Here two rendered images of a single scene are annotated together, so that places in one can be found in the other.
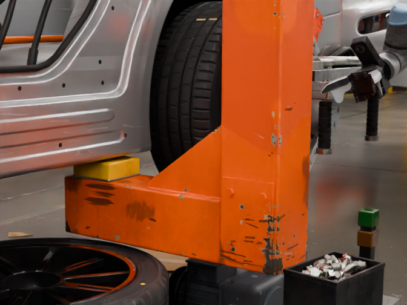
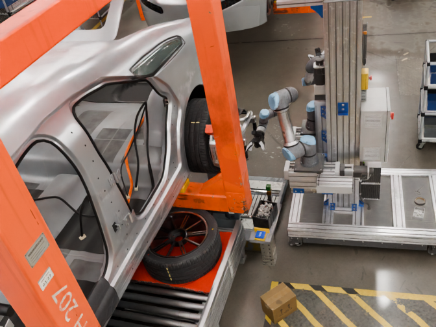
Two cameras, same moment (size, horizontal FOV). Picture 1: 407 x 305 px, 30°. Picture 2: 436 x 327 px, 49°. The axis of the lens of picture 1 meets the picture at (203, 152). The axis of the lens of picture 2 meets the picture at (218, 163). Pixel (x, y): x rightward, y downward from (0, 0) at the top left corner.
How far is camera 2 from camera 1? 2.38 m
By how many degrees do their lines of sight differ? 30
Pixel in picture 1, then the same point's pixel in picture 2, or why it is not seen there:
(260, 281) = not seen: hidden behind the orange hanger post
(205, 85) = (204, 150)
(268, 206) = (242, 198)
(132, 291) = (212, 233)
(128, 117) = (183, 171)
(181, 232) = (215, 205)
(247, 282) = not seen: hidden behind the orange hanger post
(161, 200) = (205, 198)
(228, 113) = (224, 177)
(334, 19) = not seen: hidden behind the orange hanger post
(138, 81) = (183, 158)
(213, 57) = (204, 140)
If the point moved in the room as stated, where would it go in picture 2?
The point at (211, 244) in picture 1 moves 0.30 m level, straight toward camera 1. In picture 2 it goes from (225, 207) to (237, 232)
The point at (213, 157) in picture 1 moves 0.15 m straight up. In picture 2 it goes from (220, 186) to (217, 171)
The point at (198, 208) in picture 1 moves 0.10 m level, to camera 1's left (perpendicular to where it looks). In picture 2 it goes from (219, 199) to (207, 204)
